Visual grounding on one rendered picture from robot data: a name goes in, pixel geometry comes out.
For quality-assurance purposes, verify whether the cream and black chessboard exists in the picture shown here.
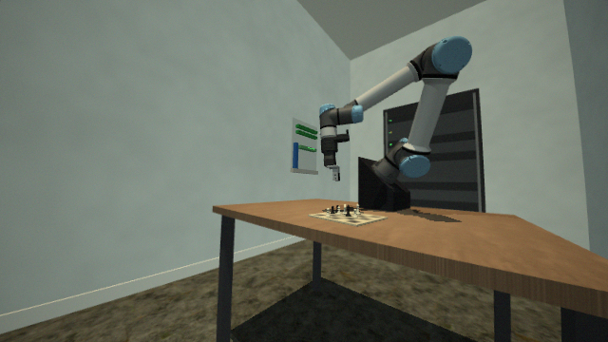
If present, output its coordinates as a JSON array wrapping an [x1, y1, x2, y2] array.
[[308, 210, 388, 226]]

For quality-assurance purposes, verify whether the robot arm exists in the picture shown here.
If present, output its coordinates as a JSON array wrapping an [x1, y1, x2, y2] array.
[[319, 36, 472, 184]]

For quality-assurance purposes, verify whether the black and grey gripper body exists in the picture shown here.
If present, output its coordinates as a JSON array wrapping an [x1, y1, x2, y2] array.
[[319, 127, 350, 167]]

